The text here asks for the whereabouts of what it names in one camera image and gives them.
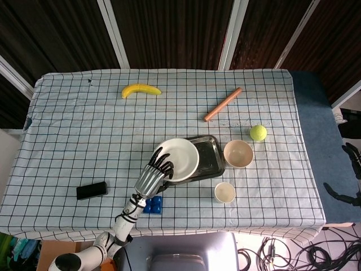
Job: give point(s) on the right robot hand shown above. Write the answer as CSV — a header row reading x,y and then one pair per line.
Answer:
x,y
354,158

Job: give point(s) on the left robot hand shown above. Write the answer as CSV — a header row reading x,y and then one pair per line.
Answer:
x,y
149,178

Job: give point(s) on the white round plate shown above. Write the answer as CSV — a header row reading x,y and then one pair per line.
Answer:
x,y
183,158

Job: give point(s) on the white paper cup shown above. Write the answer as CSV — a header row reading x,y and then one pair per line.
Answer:
x,y
224,192

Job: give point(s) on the beige bowl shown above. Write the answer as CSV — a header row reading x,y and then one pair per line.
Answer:
x,y
238,153

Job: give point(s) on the stainless steel tray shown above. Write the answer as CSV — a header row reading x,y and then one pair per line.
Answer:
x,y
210,158

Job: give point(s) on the blue building block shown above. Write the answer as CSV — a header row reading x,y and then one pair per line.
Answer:
x,y
155,205

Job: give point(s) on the black bag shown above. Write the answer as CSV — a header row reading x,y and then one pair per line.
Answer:
x,y
351,124

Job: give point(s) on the black rectangular box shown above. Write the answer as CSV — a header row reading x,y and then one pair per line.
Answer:
x,y
91,191

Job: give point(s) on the grey robot torso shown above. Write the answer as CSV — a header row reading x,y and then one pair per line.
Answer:
x,y
180,251

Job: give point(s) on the yellow banana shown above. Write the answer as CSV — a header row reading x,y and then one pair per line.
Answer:
x,y
141,89

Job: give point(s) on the grid-patterned tablecloth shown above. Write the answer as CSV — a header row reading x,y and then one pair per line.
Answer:
x,y
70,127

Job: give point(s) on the orange box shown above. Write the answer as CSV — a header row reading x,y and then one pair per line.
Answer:
x,y
108,266

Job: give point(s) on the yellow-green tennis ball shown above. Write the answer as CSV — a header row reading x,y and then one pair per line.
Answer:
x,y
258,133

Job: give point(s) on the wooden rolling pin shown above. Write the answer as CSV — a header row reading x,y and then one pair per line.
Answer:
x,y
222,104

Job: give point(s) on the brown cardboard box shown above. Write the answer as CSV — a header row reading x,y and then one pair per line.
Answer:
x,y
46,254

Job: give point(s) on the green and blue clutter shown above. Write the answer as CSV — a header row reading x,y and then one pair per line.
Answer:
x,y
25,248

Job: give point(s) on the white partition frame post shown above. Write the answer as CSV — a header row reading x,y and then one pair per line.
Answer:
x,y
347,97
14,74
114,34
299,34
232,34

